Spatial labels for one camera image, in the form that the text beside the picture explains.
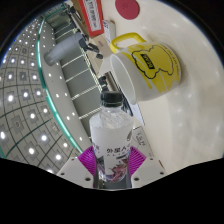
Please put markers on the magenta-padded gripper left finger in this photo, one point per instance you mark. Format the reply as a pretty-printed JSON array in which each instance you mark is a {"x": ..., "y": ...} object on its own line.
[{"x": 86, "y": 163}]

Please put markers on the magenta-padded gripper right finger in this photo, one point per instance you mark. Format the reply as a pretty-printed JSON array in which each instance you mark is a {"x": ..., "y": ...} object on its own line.
[{"x": 138, "y": 163}]

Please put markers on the clear water bottle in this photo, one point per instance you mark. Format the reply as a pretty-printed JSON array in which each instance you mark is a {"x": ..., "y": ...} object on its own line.
[{"x": 111, "y": 133}]

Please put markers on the round ceiling lights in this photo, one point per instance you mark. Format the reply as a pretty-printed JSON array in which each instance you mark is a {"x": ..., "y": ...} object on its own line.
[{"x": 44, "y": 137}]

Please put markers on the black bag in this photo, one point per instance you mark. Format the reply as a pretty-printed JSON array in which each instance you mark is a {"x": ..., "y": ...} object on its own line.
[{"x": 104, "y": 83}]

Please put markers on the white and yellow mug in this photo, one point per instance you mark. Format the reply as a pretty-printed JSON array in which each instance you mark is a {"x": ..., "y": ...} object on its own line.
[{"x": 156, "y": 76}]

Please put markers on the open cardboard box, red side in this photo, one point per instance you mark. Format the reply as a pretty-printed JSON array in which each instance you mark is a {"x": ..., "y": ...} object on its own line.
[{"x": 91, "y": 16}]

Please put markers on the flat round red coaster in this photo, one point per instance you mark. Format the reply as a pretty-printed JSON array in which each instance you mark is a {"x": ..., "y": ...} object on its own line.
[{"x": 126, "y": 8}]

